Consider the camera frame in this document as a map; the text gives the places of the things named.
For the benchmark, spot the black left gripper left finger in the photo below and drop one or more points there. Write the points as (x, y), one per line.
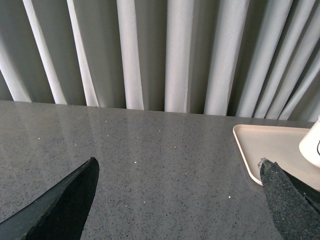
(58, 214)

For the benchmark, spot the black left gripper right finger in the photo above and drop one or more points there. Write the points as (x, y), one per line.
(294, 205)

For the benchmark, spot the cream rectangular tray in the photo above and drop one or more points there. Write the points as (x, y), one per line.
(278, 144)

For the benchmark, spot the white pleated curtain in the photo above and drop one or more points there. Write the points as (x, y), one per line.
(243, 58)

